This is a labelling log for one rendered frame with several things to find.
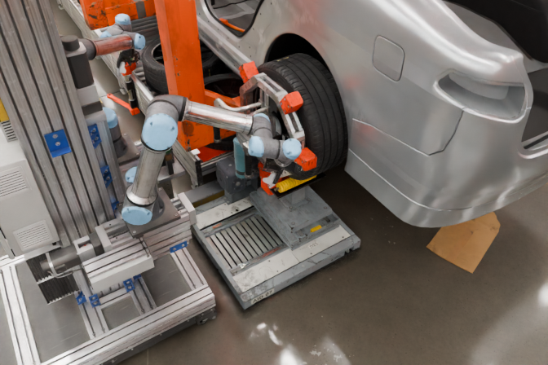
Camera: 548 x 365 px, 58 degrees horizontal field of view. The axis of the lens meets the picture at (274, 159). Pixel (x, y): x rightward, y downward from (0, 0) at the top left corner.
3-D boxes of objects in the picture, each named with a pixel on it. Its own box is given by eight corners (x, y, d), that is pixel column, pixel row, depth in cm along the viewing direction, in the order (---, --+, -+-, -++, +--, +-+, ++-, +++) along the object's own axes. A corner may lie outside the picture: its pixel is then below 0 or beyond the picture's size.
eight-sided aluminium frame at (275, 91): (302, 191, 265) (307, 107, 230) (292, 196, 263) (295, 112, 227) (251, 138, 300) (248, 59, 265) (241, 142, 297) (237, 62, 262)
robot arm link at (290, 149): (282, 135, 186) (303, 138, 188) (274, 144, 196) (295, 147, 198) (281, 155, 183) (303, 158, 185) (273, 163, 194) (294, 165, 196)
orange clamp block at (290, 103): (298, 110, 241) (304, 103, 233) (284, 115, 238) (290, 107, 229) (291, 98, 242) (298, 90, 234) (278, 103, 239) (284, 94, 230)
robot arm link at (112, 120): (111, 144, 242) (104, 122, 233) (89, 138, 246) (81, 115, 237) (125, 130, 250) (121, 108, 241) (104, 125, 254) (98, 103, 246)
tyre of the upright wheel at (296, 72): (364, 99, 233) (287, 29, 269) (323, 115, 224) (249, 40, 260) (339, 188, 281) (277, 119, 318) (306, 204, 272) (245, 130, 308)
